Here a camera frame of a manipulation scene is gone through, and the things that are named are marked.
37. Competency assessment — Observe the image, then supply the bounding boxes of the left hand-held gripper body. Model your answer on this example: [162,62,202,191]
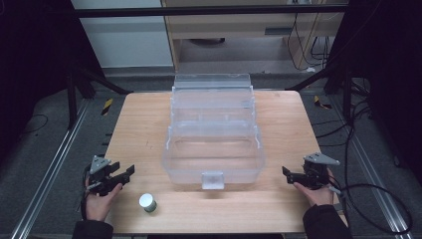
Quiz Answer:
[87,154,117,197]

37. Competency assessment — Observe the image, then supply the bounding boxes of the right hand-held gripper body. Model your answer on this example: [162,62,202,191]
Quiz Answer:
[303,151,341,191]

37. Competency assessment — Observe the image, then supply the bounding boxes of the person's right hand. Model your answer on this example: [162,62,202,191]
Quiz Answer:
[293,168,336,208]

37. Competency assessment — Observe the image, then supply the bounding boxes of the person's left hand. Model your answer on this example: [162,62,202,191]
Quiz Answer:
[84,179,124,223]

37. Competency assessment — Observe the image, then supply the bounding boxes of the yellow black striped tape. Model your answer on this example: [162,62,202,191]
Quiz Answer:
[313,95,333,111]
[101,98,114,117]

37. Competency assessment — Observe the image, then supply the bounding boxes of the black metal stand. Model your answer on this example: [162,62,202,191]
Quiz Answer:
[65,62,134,131]
[284,61,354,124]

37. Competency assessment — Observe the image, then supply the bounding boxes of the clear plastic storage box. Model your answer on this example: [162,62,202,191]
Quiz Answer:
[160,73,267,191]

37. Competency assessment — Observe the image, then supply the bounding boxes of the black curtain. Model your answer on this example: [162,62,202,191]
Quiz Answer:
[0,0,106,163]
[326,0,422,187]

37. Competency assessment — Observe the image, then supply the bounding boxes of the white cabinet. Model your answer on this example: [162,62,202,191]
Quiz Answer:
[70,0,174,70]

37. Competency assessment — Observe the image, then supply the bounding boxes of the light wooden cabinet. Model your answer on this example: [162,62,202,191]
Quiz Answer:
[161,0,347,73]

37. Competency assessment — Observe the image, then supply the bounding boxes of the aluminium floor rail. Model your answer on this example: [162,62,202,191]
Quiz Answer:
[326,95,416,239]
[9,99,92,239]

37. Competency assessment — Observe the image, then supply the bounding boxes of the black floor cables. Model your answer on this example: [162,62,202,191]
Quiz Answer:
[311,78,377,148]

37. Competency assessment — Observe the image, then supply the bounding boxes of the thin black floor cable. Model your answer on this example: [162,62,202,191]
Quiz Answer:
[19,114,50,136]

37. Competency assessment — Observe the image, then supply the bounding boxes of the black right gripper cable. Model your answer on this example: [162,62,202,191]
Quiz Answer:
[327,180,414,235]

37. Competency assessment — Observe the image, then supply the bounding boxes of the black cables under cabinet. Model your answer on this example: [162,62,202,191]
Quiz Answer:
[286,12,333,73]

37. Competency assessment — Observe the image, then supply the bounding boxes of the black horizontal frame bar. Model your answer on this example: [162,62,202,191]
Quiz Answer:
[73,3,348,19]

